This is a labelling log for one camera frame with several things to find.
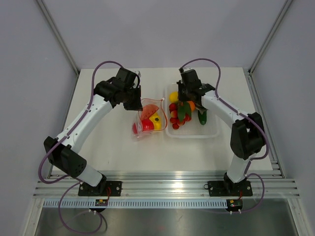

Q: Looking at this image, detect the aluminium mounting rail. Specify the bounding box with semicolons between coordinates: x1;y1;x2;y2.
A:
33;171;301;199

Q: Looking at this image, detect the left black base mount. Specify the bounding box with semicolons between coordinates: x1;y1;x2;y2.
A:
78;175;123;197

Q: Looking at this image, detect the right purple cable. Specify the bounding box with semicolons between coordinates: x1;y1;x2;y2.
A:
178;58;271;213

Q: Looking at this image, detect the red apple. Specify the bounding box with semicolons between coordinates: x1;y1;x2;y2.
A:
132;121;143;135

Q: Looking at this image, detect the watermelon slice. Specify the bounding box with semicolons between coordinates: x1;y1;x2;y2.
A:
140;104;159;120

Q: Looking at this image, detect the white plastic food tray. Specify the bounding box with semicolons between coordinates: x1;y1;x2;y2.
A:
164;83;220;139

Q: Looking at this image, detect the yellow bell pepper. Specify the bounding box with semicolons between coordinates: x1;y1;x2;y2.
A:
149;113;162;131

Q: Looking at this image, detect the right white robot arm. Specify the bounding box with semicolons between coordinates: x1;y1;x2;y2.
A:
177;68;267;196

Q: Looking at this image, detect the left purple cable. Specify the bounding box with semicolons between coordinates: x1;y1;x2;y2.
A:
38;60;126;233

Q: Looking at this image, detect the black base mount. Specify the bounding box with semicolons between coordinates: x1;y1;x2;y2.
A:
204;180;253;197
78;175;123;197

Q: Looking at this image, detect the white slotted cable duct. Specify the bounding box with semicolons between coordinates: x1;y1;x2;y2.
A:
43;199;227;209

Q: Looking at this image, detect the right aluminium frame post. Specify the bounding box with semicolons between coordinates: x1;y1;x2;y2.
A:
248;0;295;74

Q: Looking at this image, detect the orange tangerine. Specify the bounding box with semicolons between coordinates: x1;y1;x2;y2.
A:
187;101;195;112

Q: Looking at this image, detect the aluminium frame post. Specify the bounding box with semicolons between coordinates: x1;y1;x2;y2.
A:
248;0;295;74
35;0;80;78

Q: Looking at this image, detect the red lychee bunch with leaves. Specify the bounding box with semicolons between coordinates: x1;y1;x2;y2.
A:
168;101;192;130

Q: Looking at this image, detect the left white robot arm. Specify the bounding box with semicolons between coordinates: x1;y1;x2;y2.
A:
44;67;143;196

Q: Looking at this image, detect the left aluminium frame post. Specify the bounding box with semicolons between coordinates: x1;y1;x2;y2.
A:
35;0;80;78

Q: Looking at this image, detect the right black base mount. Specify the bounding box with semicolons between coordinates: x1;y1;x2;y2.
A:
204;180;253;197

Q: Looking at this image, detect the green cucumber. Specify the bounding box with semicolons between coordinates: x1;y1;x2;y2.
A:
197;110;207;125

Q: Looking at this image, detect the clear zip top bag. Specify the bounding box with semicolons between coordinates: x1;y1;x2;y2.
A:
131;98;168;139

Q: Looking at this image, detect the purple cable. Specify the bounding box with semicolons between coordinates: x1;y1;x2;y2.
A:
38;60;126;233
178;58;271;213

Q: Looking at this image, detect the red tomato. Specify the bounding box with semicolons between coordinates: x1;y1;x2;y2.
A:
141;119;155;131

